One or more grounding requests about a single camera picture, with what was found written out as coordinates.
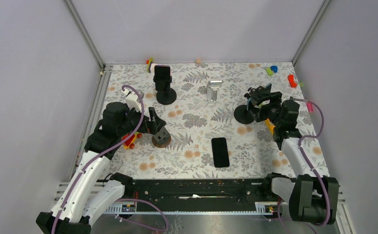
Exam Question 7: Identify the black round-base phone stand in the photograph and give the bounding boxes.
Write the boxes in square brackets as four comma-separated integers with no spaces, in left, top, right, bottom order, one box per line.
[234,88,258,124]

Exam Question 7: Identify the pink lego brick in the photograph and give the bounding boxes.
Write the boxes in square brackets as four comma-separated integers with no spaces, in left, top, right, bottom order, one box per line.
[306,101,314,113]

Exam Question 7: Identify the blue heart block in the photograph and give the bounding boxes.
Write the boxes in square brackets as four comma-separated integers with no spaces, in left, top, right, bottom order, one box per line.
[270,65,278,73]

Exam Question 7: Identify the grey stand on wooden base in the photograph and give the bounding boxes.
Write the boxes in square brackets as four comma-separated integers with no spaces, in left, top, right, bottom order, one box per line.
[152,127,171,148]

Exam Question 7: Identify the red curved block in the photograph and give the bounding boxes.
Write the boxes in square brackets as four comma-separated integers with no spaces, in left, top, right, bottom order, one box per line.
[287,74,298,88]

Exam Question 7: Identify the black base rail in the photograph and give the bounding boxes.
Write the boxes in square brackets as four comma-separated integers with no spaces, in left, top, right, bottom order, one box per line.
[123,178,279,213]

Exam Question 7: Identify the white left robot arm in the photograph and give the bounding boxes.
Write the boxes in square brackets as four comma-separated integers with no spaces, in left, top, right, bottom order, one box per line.
[36,85,171,234]

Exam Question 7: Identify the lime green block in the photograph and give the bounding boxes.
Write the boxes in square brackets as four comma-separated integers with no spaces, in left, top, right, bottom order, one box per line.
[265,67,273,76]

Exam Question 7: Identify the black smartphone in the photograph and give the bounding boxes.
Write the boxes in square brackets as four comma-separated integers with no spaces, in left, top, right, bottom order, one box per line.
[211,137,230,168]

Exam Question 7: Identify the yellow triangular plastic frame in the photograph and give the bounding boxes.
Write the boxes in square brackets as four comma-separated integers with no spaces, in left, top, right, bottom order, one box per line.
[265,118,275,135]

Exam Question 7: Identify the floral patterned mat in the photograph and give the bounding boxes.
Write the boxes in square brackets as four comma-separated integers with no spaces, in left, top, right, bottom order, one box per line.
[99,62,330,180]

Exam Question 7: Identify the black phone stand with phone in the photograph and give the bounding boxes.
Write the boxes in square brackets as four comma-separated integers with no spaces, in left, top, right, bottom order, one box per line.
[153,65,177,105]

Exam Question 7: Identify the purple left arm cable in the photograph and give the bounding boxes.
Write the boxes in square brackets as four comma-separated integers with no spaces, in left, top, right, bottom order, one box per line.
[50,85,170,234]

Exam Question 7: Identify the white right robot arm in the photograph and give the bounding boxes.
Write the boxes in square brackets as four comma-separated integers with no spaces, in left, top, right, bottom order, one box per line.
[245,84,339,226]

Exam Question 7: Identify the stacked coloured blocks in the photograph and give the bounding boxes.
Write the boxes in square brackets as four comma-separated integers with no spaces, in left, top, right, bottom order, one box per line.
[146,57,153,73]

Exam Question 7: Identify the blue-edged smartphone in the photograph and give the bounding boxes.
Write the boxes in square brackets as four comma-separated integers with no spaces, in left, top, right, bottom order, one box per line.
[246,97,254,112]

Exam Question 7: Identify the red toy car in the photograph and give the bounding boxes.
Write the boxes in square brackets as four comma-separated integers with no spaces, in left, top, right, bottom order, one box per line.
[123,132,143,149]

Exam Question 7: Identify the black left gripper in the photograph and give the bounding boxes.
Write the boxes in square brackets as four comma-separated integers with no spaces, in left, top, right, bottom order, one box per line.
[118,102,166,137]

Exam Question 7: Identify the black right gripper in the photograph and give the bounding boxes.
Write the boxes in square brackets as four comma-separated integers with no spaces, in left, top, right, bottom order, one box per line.
[247,91,282,127]

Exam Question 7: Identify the purple-edged smartphone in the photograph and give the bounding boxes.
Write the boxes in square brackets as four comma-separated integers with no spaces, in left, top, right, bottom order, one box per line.
[153,65,171,92]

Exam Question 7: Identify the silver metal phone stand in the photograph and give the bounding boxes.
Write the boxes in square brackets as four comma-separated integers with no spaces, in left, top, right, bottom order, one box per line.
[207,80,223,103]

